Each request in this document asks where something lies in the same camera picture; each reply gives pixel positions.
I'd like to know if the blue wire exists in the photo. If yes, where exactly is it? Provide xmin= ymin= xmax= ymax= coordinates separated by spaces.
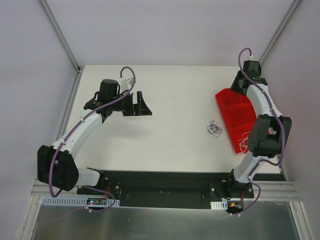
xmin=206 ymin=120 xmax=223 ymax=138

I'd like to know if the white wire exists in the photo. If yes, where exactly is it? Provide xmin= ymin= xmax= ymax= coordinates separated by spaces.
xmin=238 ymin=132 xmax=251 ymax=153

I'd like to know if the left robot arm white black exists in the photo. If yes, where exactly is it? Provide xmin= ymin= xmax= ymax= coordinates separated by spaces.
xmin=37 ymin=77 xmax=152 ymax=195

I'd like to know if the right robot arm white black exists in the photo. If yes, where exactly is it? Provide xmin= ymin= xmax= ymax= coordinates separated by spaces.
xmin=225 ymin=59 xmax=292 ymax=198

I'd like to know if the red plastic compartment bin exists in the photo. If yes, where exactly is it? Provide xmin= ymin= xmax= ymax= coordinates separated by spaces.
xmin=215 ymin=88 xmax=257 ymax=154

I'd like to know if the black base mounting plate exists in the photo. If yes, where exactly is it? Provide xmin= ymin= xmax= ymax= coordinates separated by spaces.
xmin=77 ymin=170 xmax=254 ymax=209

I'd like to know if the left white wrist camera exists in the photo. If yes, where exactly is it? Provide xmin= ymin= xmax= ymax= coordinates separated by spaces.
xmin=119 ymin=77 xmax=134 ymax=91

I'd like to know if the left aluminium frame post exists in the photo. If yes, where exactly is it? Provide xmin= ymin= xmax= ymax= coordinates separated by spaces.
xmin=37 ymin=0 xmax=81 ymax=73

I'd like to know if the left white cable duct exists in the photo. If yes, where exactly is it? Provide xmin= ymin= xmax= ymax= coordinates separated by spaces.
xmin=42 ymin=196 xmax=120 ymax=208

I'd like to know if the white cable duct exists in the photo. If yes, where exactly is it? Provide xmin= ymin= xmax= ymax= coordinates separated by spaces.
xmin=42 ymin=196 xmax=120 ymax=208
xmin=210 ymin=201 xmax=228 ymax=211

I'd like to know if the right white cable duct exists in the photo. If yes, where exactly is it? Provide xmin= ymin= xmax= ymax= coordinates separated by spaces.
xmin=210 ymin=201 xmax=228 ymax=211

